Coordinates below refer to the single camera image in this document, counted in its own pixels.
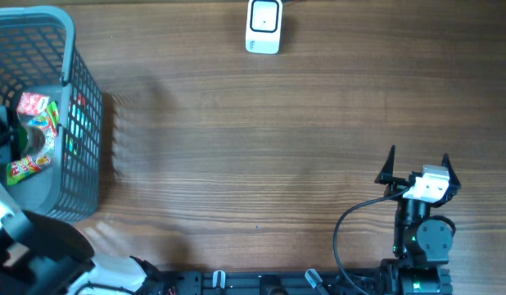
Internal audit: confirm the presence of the grey plastic mesh basket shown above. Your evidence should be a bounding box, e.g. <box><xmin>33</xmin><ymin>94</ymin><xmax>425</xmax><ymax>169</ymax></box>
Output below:
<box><xmin>0</xmin><ymin>6</ymin><xmax>103</xmax><ymax>223</ymax></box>

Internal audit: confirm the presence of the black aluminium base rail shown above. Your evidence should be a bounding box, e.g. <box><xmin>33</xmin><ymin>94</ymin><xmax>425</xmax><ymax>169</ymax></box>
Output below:
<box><xmin>88</xmin><ymin>268</ymin><xmax>453</xmax><ymax>295</ymax></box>

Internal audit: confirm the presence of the small red white box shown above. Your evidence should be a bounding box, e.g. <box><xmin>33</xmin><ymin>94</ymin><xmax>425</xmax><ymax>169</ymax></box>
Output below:
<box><xmin>16</xmin><ymin>92</ymin><xmax>50</xmax><ymax>116</ymax></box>

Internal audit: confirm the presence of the black camera cable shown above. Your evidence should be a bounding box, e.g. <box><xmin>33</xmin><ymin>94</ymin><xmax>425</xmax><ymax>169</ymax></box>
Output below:
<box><xmin>332</xmin><ymin>186</ymin><xmax>412</xmax><ymax>295</ymax></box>

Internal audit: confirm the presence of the Haribo gummy bag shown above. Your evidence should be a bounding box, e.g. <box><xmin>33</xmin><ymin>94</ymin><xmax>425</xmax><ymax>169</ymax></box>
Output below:
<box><xmin>7</xmin><ymin>102</ymin><xmax>60</xmax><ymax>186</ymax></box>

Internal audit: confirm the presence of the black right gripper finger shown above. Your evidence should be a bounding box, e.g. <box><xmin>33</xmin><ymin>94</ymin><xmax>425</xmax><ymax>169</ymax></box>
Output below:
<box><xmin>441</xmin><ymin>153</ymin><xmax>461</xmax><ymax>193</ymax></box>
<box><xmin>375</xmin><ymin>145</ymin><xmax>409</xmax><ymax>185</ymax></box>

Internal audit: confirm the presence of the white barcode scanner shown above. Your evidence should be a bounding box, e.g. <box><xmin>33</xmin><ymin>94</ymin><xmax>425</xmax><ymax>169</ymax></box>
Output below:
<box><xmin>245</xmin><ymin>0</ymin><xmax>283</xmax><ymax>55</ymax></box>

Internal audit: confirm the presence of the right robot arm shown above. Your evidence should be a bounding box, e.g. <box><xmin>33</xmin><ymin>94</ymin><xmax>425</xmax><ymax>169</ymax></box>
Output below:
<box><xmin>375</xmin><ymin>146</ymin><xmax>461</xmax><ymax>295</ymax></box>

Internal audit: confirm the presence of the green lid jar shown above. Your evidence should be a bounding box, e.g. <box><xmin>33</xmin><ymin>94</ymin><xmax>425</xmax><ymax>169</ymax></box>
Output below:
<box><xmin>17</xmin><ymin>125</ymin><xmax>45</xmax><ymax>157</ymax></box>

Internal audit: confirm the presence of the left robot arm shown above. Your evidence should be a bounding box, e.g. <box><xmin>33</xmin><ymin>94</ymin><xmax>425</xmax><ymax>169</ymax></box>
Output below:
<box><xmin>0</xmin><ymin>183</ymin><xmax>164</xmax><ymax>294</ymax></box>

